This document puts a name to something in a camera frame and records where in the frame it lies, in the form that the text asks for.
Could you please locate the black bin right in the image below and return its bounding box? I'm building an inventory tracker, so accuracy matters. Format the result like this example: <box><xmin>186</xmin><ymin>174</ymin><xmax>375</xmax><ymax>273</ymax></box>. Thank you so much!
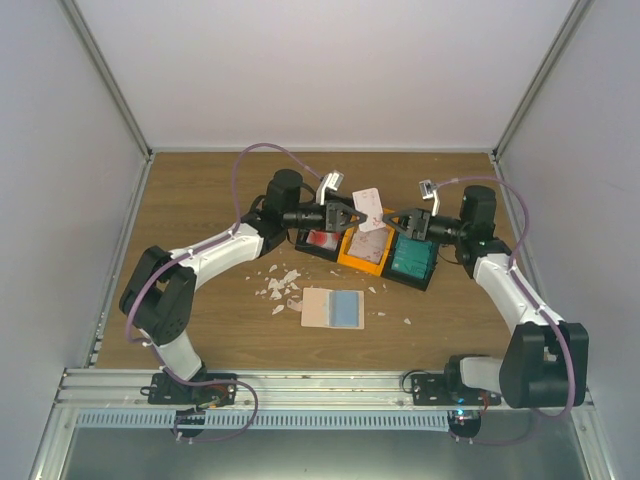
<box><xmin>381</xmin><ymin>233</ymin><xmax>439</xmax><ymax>291</ymax></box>

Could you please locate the teal cards stack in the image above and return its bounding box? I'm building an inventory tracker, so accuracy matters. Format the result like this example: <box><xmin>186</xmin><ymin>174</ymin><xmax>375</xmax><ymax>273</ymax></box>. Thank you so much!
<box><xmin>391</xmin><ymin>236</ymin><xmax>432</xmax><ymax>280</ymax></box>

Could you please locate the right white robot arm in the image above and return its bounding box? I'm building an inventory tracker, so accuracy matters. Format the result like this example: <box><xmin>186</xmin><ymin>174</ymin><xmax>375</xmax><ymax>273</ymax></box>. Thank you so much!
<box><xmin>383</xmin><ymin>185</ymin><xmax>589</xmax><ymax>413</ymax></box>

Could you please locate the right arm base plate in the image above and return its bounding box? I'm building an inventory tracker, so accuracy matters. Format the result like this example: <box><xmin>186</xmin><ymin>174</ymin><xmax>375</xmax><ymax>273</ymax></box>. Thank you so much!
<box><xmin>399</xmin><ymin>370</ymin><xmax>502</xmax><ymax>441</ymax></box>

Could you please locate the grey slotted cable duct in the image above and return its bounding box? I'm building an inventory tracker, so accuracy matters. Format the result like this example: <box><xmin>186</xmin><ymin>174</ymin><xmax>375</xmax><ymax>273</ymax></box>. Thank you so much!
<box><xmin>76</xmin><ymin>409</ymin><xmax>449</xmax><ymax>432</ymax></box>

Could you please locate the black bin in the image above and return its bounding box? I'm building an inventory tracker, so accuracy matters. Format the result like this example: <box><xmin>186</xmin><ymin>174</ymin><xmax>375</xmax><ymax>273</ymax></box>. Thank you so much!
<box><xmin>295</xmin><ymin>229</ymin><xmax>344</xmax><ymax>263</ymax></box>
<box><xmin>381</xmin><ymin>233</ymin><xmax>439</xmax><ymax>291</ymax></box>

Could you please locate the white blossom VIP card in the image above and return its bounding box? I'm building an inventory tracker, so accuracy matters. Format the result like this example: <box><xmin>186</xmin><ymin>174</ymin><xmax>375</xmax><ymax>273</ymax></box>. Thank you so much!
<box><xmin>352</xmin><ymin>187</ymin><xmax>386</xmax><ymax>233</ymax></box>

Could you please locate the beige leather card holder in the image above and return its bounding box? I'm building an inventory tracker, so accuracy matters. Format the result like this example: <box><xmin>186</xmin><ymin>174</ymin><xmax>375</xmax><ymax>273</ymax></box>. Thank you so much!
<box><xmin>286</xmin><ymin>288</ymin><xmax>365</xmax><ymax>330</ymax></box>

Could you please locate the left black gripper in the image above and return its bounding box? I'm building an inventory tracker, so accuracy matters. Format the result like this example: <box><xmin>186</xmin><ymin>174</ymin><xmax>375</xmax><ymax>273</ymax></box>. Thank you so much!
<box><xmin>285</xmin><ymin>201</ymin><xmax>367</xmax><ymax>234</ymax></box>

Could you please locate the yellow bin middle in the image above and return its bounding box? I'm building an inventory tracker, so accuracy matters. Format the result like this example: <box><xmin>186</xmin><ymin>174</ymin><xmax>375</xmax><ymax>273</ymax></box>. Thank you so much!
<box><xmin>337</xmin><ymin>227</ymin><xmax>394</xmax><ymax>277</ymax></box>

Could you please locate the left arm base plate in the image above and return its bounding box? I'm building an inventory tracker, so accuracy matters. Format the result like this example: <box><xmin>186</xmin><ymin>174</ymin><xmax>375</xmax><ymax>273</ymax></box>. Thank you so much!
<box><xmin>141</xmin><ymin>371</ymin><xmax>239</xmax><ymax>439</ymax></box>

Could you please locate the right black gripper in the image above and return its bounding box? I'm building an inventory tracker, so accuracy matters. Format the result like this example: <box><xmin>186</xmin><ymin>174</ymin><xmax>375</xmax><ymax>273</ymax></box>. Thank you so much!
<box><xmin>383</xmin><ymin>209</ymin><xmax>467</xmax><ymax>246</ymax></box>

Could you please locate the black bin left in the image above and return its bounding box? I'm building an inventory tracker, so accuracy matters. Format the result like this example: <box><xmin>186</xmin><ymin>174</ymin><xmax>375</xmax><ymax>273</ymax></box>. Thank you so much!
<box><xmin>295</xmin><ymin>229</ymin><xmax>344</xmax><ymax>263</ymax></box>

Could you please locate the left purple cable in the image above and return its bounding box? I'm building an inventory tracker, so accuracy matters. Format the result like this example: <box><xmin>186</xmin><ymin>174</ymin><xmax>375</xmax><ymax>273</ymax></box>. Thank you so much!
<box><xmin>124</xmin><ymin>143</ymin><xmax>326</xmax><ymax>386</ymax></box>

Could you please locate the red circle cards stack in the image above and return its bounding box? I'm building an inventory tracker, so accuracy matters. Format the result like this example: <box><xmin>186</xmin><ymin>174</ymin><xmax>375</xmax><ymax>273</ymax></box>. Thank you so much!
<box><xmin>306</xmin><ymin>230</ymin><xmax>339</xmax><ymax>251</ymax></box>

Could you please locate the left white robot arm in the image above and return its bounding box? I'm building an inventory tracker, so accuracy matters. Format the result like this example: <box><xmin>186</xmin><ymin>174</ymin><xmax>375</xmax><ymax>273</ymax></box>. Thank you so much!
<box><xmin>119</xmin><ymin>169</ymin><xmax>367</xmax><ymax>404</ymax></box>

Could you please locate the aluminium rail frame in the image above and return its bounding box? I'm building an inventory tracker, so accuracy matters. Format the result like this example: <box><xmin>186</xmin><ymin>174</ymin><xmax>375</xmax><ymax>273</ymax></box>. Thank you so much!
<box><xmin>30</xmin><ymin>369</ymin><xmax>617</xmax><ymax>479</ymax></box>

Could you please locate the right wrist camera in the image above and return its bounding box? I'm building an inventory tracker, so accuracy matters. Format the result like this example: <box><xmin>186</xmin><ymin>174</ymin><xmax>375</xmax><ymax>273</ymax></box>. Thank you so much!
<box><xmin>419</xmin><ymin>180</ymin><xmax>441</xmax><ymax>216</ymax></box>

